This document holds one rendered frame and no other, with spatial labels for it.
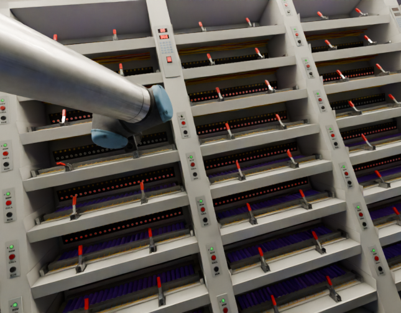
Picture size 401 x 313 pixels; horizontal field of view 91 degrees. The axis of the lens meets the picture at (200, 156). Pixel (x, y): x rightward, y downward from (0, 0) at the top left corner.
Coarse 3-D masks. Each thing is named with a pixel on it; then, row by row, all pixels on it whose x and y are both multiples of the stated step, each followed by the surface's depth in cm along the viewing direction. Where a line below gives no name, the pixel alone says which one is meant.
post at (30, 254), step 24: (24, 120) 84; (48, 144) 98; (0, 168) 76; (0, 192) 74; (24, 192) 76; (48, 192) 91; (0, 216) 72; (24, 216) 73; (0, 240) 71; (24, 240) 72; (48, 240) 84; (0, 264) 70; (24, 264) 70; (0, 288) 68; (24, 288) 69; (24, 312) 68
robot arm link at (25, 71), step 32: (0, 32) 20; (32, 32) 23; (0, 64) 20; (32, 64) 23; (64, 64) 26; (96, 64) 32; (32, 96) 26; (64, 96) 28; (96, 96) 32; (128, 96) 38; (160, 96) 46; (128, 128) 50
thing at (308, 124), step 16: (272, 112) 113; (208, 128) 107; (224, 128) 109; (240, 128) 110; (256, 128) 109; (272, 128) 101; (288, 128) 100; (304, 128) 96; (208, 144) 90; (224, 144) 89; (240, 144) 91; (256, 144) 92
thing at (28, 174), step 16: (160, 144) 103; (176, 144) 87; (64, 160) 95; (80, 160) 96; (128, 160) 82; (144, 160) 83; (160, 160) 85; (176, 160) 86; (32, 176) 82; (48, 176) 77; (64, 176) 78; (80, 176) 79; (96, 176) 81
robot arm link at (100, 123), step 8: (96, 120) 52; (104, 120) 51; (112, 120) 50; (96, 128) 51; (104, 128) 51; (112, 128) 51; (120, 128) 50; (96, 136) 50; (104, 136) 50; (112, 136) 50; (120, 136) 52; (128, 136) 54; (96, 144) 54; (104, 144) 54; (112, 144) 54; (120, 144) 55
